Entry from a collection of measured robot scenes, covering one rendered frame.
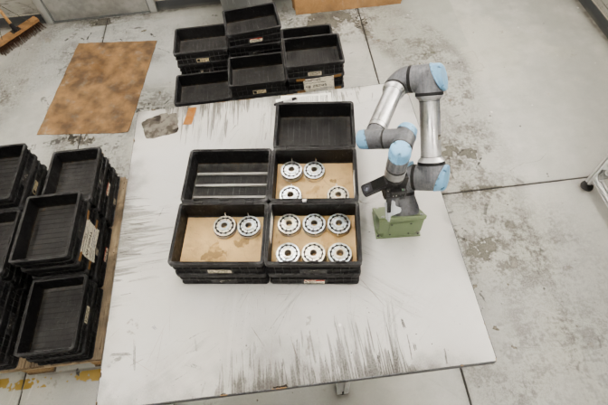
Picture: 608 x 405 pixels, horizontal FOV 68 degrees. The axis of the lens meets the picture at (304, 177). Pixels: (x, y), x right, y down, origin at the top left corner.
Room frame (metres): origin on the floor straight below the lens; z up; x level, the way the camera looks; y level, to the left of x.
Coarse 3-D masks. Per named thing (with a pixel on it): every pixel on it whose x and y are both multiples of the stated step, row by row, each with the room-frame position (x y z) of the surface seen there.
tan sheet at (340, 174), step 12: (336, 168) 1.26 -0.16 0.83; (348, 168) 1.26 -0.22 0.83; (300, 180) 1.21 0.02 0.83; (324, 180) 1.20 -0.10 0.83; (336, 180) 1.20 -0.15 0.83; (348, 180) 1.19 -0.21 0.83; (276, 192) 1.16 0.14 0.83; (312, 192) 1.14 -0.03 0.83; (324, 192) 1.14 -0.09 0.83; (348, 192) 1.12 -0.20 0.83
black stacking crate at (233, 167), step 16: (192, 160) 1.33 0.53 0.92; (208, 160) 1.37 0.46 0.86; (224, 160) 1.36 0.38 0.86; (240, 160) 1.35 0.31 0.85; (256, 160) 1.34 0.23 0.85; (192, 176) 1.26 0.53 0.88; (208, 176) 1.29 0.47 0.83; (224, 176) 1.28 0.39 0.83; (240, 176) 1.27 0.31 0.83; (256, 176) 1.26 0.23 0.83; (192, 192) 1.20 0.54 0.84; (208, 192) 1.20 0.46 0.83; (224, 192) 1.19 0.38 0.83; (240, 192) 1.18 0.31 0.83; (256, 192) 1.17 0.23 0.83
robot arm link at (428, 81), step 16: (432, 64) 1.37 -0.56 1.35; (416, 80) 1.33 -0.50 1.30; (432, 80) 1.30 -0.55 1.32; (416, 96) 1.30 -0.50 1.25; (432, 96) 1.26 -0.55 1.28; (432, 112) 1.23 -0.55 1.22; (432, 128) 1.18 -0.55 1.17; (432, 144) 1.13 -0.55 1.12; (432, 160) 1.08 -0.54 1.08; (416, 176) 1.05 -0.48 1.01; (432, 176) 1.03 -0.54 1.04; (448, 176) 1.05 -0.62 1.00
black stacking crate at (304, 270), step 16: (272, 208) 1.03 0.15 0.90; (288, 208) 1.03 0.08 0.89; (304, 208) 1.02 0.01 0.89; (320, 208) 1.01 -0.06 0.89; (336, 208) 1.01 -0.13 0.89; (352, 208) 1.00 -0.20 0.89; (272, 272) 0.76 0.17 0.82; (288, 272) 0.75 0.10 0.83; (304, 272) 0.74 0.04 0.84; (320, 272) 0.73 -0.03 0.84; (336, 272) 0.73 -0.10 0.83; (352, 272) 0.73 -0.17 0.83
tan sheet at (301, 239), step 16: (288, 224) 0.98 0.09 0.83; (352, 224) 0.95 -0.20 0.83; (272, 240) 0.91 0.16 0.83; (288, 240) 0.90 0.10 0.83; (304, 240) 0.89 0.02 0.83; (320, 240) 0.88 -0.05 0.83; (336, 240) 0.88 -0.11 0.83; (352, 240) 0.87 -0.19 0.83; (272, 256) 0.83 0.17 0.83; (352, 256) 0.80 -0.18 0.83
